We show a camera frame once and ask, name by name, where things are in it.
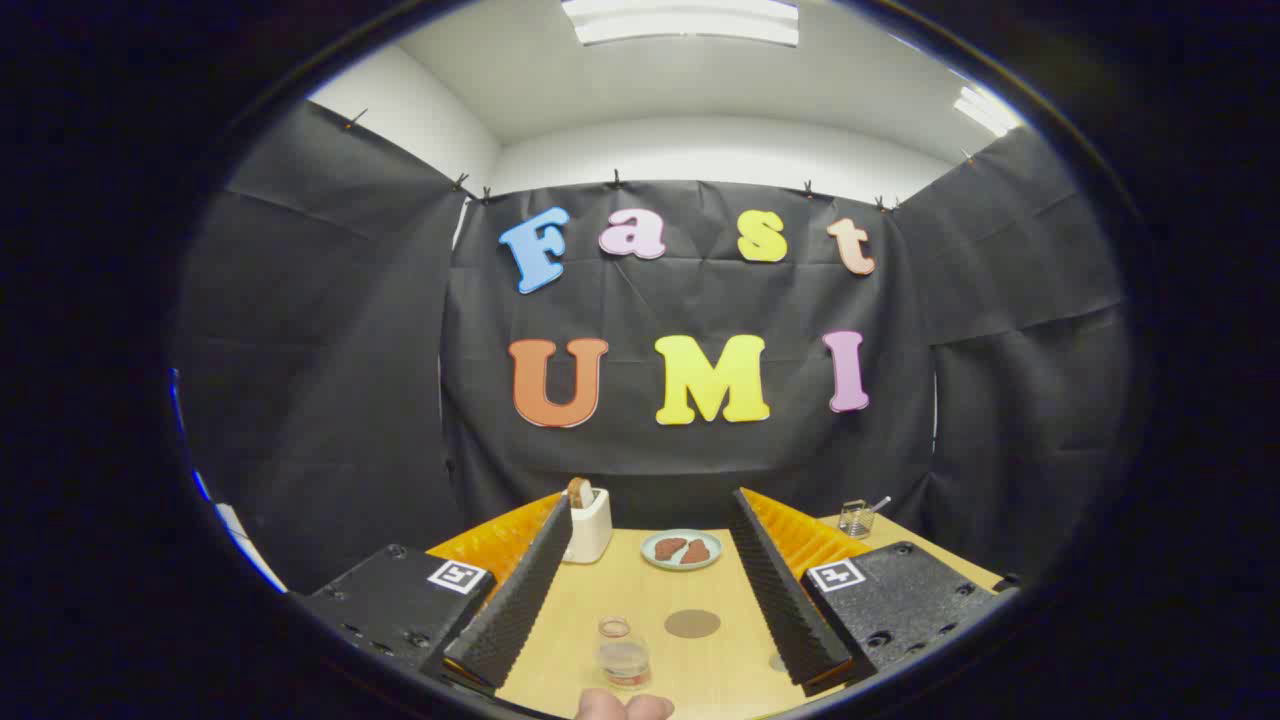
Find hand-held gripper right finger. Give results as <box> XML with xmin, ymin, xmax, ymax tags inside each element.
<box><xmin>728</xmin><ymin>487</ymin><xmax>1021</xmax><ymax>698</ymax></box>

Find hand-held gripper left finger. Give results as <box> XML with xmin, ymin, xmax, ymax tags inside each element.
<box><xmin>290</xmin><ymin>492</ymin><xmax>574</xmax><ymax>696</ymax></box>

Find clear plastic juice bottle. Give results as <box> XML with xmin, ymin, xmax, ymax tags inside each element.
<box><xmin>598</xmin><ymin>617</ymin><xmax>653</xmax><ymax>691</ymax></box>

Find wooden table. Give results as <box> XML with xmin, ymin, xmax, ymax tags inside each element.
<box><xmin>497</xmin><ymin>513</ymin><xmax>1004</xmax><ymax>720</ymax></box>

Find white toaster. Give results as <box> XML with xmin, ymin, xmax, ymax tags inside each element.
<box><xmin>562</xmin><ymin>487</ymin><xmax>613</xmax><ymax>564</ymax></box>

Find light blue plate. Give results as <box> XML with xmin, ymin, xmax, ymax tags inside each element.
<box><xmin>640</xmin><ymin>529</ymin><xmax>723</xmax><ymax>571</ymax></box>

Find black backdrop cloth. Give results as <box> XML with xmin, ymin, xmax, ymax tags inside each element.
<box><xmin>172</xmin><ymin>100</ymin><xmax>1131</xmax><ymax>596</ymax></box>

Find ceiling light panel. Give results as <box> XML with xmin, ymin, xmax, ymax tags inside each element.
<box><xmin>560</xmin><ymin>0</ymin><xmax>801</xmax><ymax>48</ymax></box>
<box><xmin>952</xmin><ymin>86</ymin><xmax>1023</xmax><ymax>138</ymax></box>

